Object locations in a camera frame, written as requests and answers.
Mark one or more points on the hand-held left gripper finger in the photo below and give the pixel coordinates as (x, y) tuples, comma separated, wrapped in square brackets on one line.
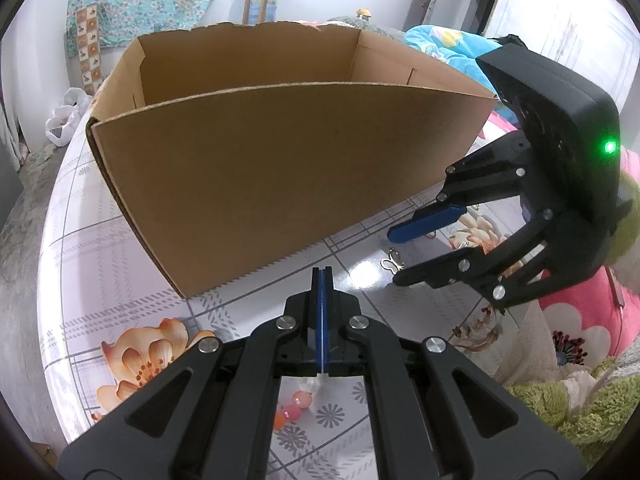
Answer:
[(326, 320), (316, 320)]

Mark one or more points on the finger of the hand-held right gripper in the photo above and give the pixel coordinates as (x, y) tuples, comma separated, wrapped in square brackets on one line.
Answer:
[(450, 266), (430, 222)]

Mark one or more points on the brown cardboard box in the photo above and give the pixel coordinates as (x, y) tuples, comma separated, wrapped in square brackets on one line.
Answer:
[(250, 170)]

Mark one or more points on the white panelled wardrobe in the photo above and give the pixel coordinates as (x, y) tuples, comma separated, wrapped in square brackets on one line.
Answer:
[(565, 25)]

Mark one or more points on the pink floral bedsheet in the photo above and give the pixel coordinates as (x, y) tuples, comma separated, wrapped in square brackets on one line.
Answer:
[(600, 310)]

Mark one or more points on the blue cartoon blanket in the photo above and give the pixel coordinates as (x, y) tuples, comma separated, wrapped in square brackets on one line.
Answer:
[(450, 50)]

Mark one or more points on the green fluffy cloth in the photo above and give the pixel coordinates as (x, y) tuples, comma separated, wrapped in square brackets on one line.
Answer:
[(575, 410)]

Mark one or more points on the grey lace pillow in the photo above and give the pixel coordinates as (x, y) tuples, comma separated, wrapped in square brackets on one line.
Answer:
[(350, 25)]

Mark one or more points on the small yellow-capped figurine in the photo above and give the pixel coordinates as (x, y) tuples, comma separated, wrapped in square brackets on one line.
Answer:
[(364, 14)]

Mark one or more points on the floral print table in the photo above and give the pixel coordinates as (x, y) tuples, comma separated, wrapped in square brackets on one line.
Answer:
[(100, 260)]

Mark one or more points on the wooden chair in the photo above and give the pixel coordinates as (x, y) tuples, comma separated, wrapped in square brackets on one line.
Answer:
[(247, 2)]

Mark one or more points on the white plastic bag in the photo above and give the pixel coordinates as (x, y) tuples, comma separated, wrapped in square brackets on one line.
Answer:
[(65, 120)]

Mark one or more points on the checkered patch cloth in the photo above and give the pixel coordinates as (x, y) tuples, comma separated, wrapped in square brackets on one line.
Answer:
[(87, 45)]

